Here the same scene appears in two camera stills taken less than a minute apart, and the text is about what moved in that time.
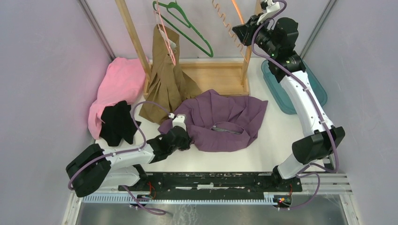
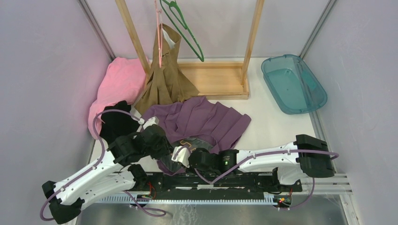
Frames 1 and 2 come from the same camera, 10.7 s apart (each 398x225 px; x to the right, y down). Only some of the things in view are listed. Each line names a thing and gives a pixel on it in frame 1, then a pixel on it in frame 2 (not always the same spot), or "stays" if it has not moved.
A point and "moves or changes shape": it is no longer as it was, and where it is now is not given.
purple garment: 217,123 moves or changes shape
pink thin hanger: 163,31 moves or changes shape
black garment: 117,123 stays
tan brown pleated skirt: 170,86 moves or changes shape
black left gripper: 186,144 to 167,149
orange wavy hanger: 229,24 moves or changes shape
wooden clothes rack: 217,77 stays
